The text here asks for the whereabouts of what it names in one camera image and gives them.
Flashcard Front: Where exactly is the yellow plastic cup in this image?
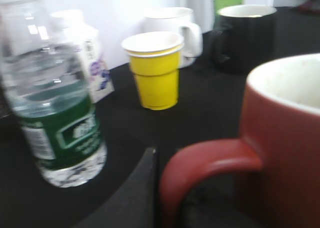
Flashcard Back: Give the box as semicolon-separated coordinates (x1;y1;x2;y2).
121;31;184;111

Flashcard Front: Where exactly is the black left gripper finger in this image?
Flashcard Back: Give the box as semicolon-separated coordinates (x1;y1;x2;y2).
75;147;159;228

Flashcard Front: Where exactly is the black ceramic mug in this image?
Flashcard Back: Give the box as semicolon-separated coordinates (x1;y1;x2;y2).
210;4;277;74

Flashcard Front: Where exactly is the red ceramic mug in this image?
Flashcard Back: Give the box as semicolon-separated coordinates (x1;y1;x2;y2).
159;53;320;228

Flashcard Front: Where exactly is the clear water bottle green label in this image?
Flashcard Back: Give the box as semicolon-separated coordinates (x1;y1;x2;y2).
0;0;108;188

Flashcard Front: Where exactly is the white purple milk carton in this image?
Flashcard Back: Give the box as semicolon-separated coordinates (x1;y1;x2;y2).
51;9;115;103

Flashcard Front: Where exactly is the white ceramic mug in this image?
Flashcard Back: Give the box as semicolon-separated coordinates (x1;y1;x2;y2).
143;7;203;68

